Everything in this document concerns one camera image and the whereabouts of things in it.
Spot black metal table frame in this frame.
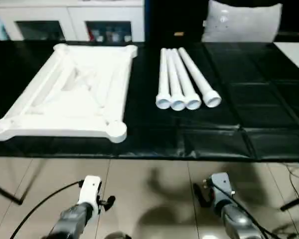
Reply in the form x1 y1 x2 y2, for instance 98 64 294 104
0 159 48 205
280 196 299 212

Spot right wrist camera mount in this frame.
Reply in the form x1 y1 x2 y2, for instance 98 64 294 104
205 173 236 207

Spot white plastic table top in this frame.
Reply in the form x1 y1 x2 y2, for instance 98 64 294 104
0 43 138 144

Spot grey cushion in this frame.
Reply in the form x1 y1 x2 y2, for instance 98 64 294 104
201 0 283 43

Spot black box with gold label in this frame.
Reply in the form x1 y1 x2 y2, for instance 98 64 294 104
144 0 207 43

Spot white flat board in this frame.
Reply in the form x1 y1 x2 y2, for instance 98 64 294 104
274 41 299 78

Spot dark rounded robot body part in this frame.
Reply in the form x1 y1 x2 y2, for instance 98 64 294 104
107 231 130 239

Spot white cabinet with glass doors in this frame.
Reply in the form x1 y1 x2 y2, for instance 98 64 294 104
0 0 145 42

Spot white plastic table leg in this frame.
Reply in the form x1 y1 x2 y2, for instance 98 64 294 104
166 48 187 112
178 46 222 109
155 47 172 110
171 47 202 111

